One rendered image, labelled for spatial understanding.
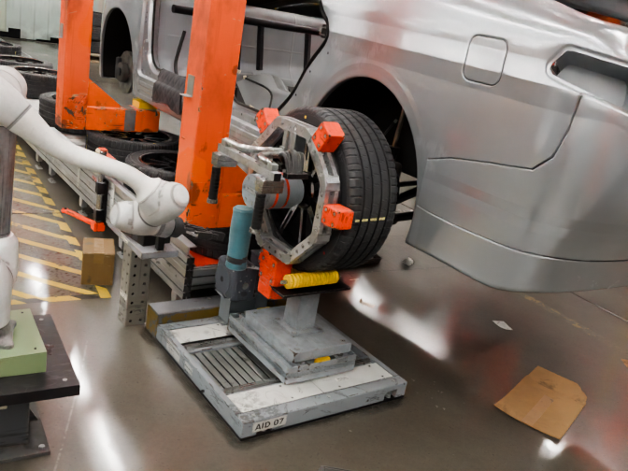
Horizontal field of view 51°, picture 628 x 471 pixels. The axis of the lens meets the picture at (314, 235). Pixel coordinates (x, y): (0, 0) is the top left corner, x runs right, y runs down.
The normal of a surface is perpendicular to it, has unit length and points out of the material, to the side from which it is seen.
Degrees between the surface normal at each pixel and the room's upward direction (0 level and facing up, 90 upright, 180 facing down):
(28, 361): 90
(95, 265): 90
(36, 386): 0
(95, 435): 0
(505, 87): 90
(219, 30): 90
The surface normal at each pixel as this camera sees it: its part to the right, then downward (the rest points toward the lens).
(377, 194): 0.59, 0.11
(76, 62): 0.57, 0.35
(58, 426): 0.17, -0.94
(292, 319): -0.80, 0.05
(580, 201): -0.10, 0.38
